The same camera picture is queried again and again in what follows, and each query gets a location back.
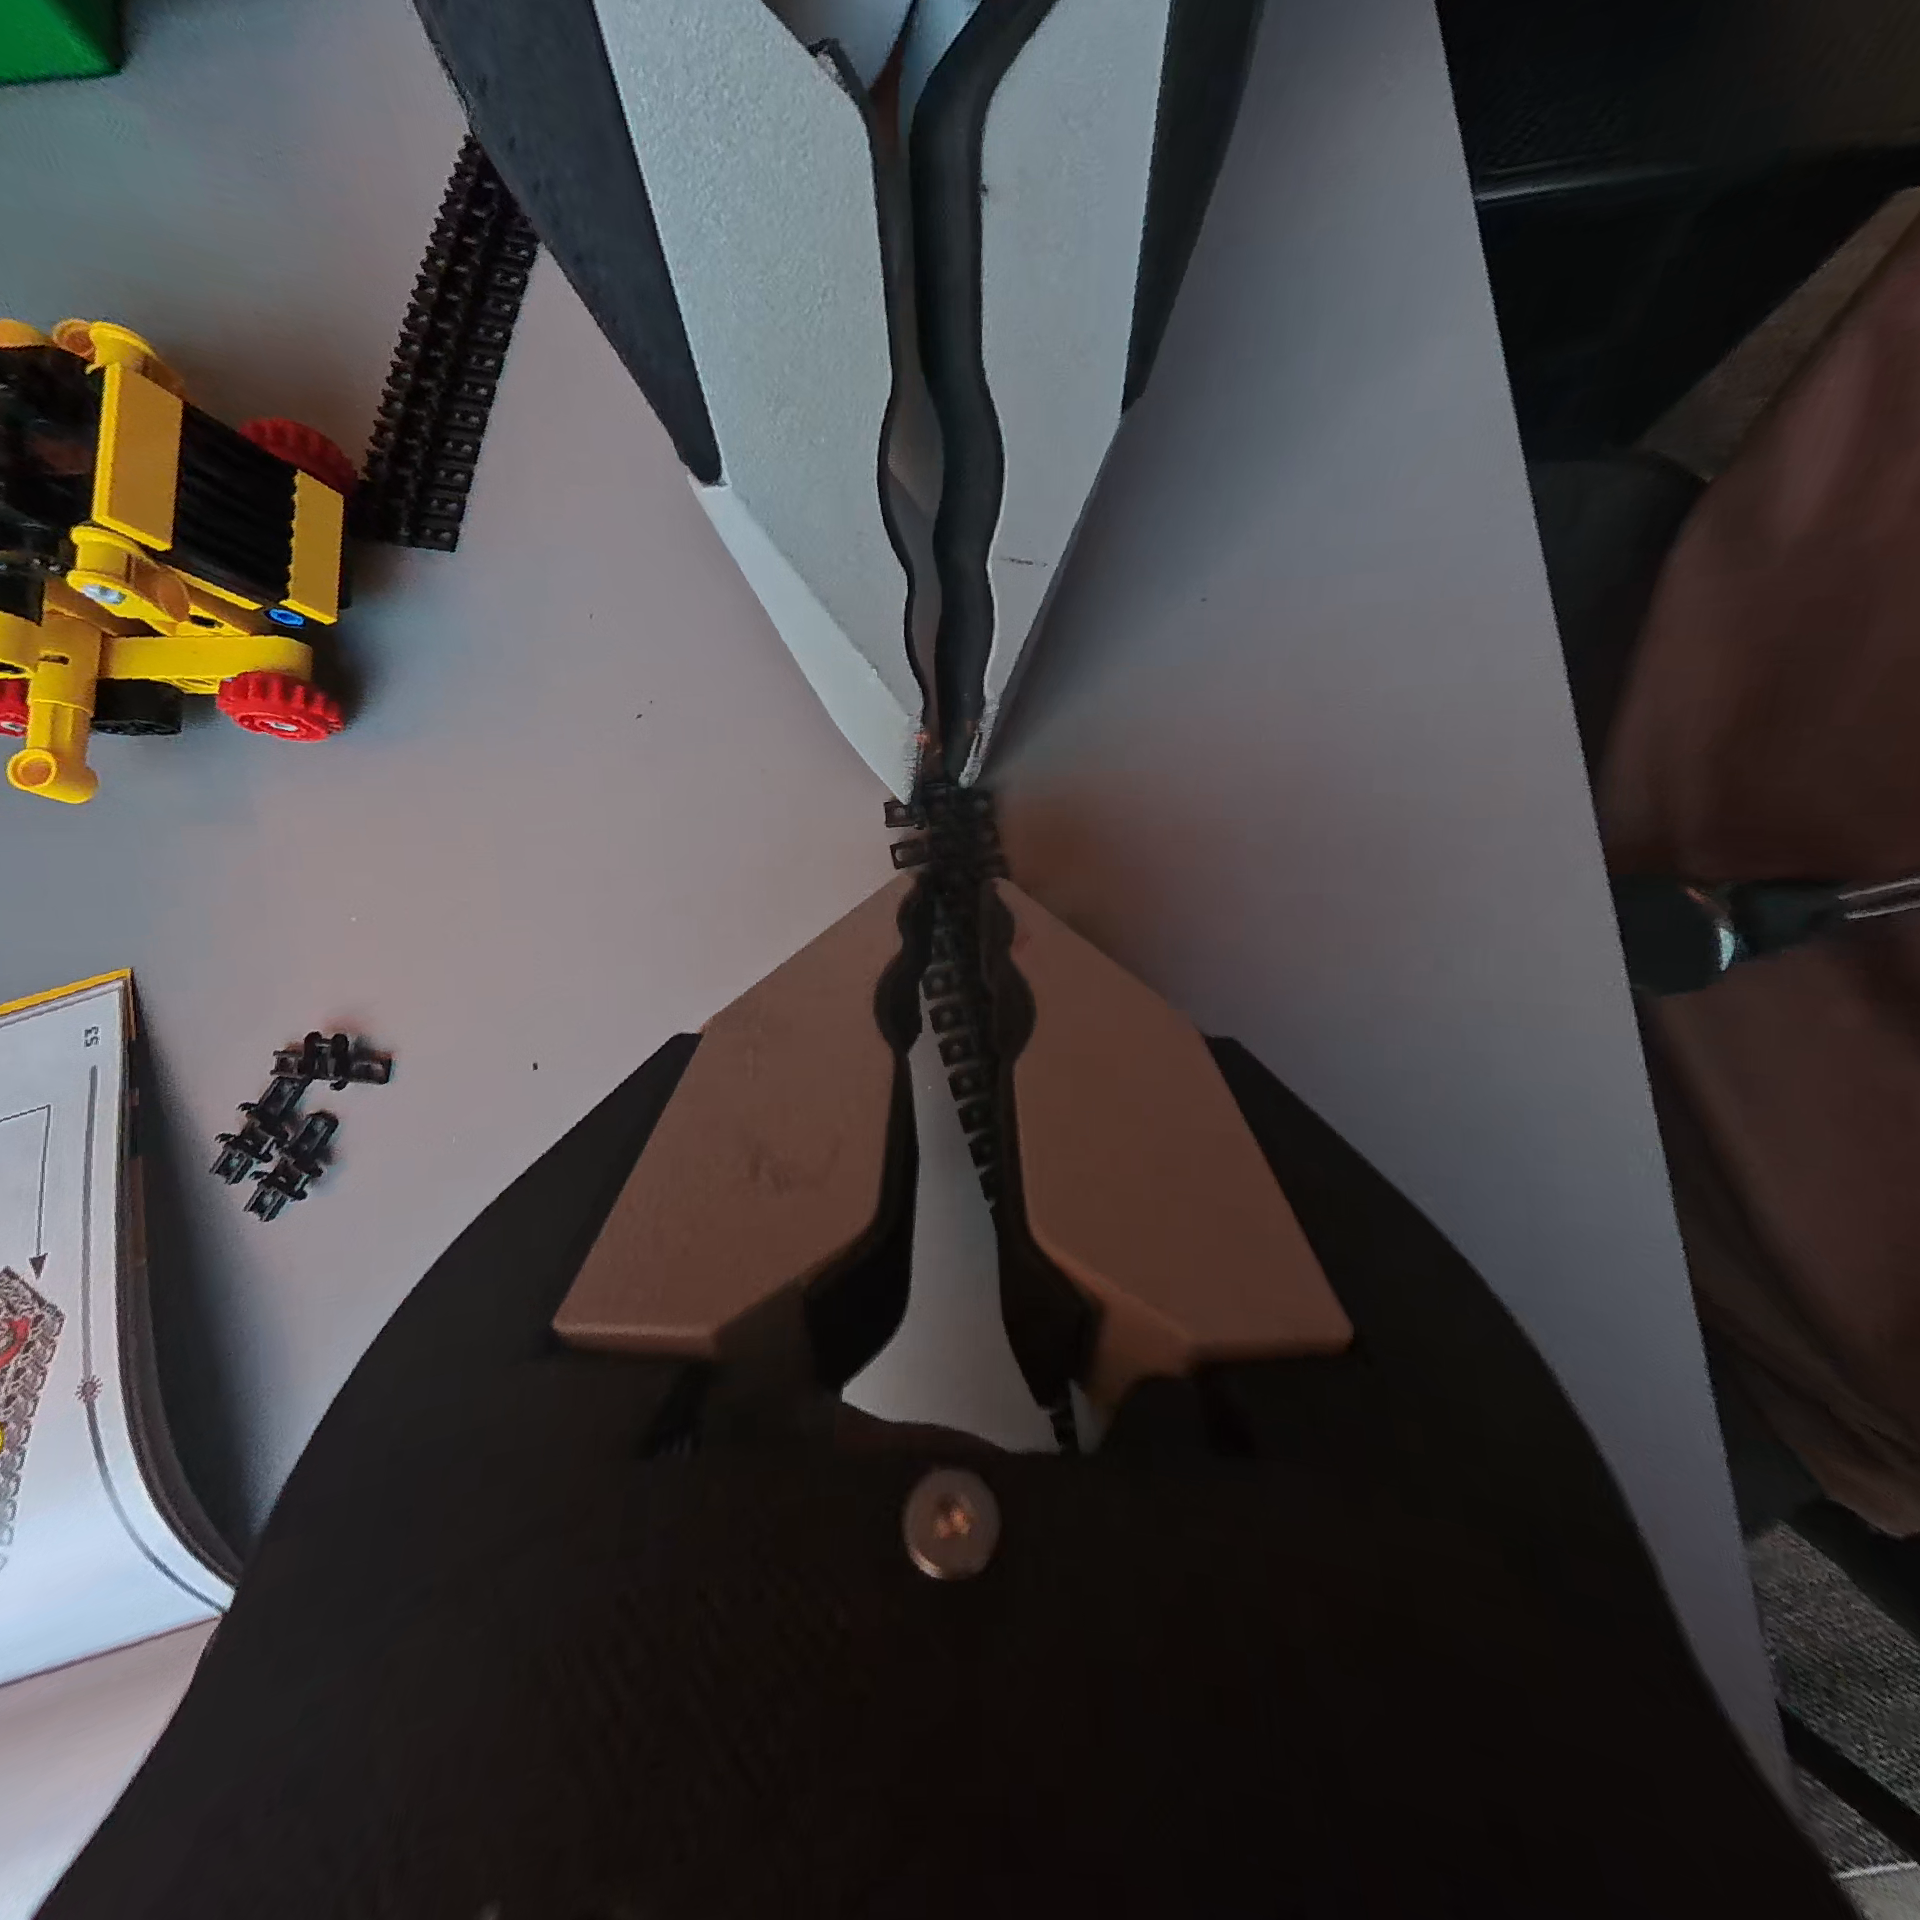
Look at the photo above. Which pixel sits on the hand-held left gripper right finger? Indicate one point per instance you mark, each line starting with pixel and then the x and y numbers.
pixel 1184 1185

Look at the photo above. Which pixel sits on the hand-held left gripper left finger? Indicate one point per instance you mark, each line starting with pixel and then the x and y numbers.
pixel 750 1185

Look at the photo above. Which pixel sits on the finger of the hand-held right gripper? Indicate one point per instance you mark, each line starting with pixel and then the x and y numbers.
pixel 1065 300
pixel 763 300

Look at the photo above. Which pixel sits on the black lego track strip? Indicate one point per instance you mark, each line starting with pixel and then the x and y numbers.
pixel 450 361
pixel 960 1050

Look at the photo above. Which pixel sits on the single black track link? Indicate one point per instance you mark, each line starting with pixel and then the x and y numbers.
pixel 944 812

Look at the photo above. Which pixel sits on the pile of track pieces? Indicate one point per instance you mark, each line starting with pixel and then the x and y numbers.
pixel 284 1124

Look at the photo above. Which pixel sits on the yellow lego bulldozer model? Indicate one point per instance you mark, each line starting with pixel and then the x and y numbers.
pixel 149 451

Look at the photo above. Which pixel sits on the lego instruction booklet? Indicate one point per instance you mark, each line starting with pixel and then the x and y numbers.
pixel 60 1425

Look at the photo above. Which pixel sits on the green plastic bin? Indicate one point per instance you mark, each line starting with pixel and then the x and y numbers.
pixel 60 37

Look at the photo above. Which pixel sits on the person's torso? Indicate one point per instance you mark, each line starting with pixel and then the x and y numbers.
pixel 1769 676

